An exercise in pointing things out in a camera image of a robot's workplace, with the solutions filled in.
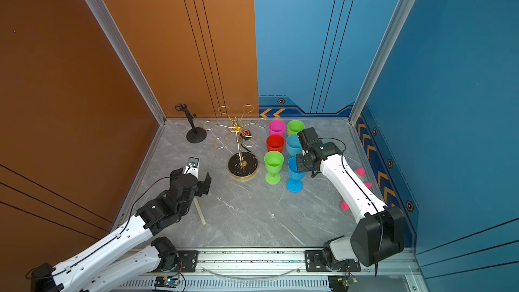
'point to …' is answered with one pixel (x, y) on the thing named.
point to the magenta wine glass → (276, 128)
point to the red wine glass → (275, 142)
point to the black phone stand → (196, 134)
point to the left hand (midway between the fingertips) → (197, 169)
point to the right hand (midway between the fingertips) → (305, 163)
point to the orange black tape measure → (245, 133)
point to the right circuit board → (338, 283)
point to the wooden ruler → (201, 213)
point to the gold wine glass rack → (242, 165)
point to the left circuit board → (164, 281)
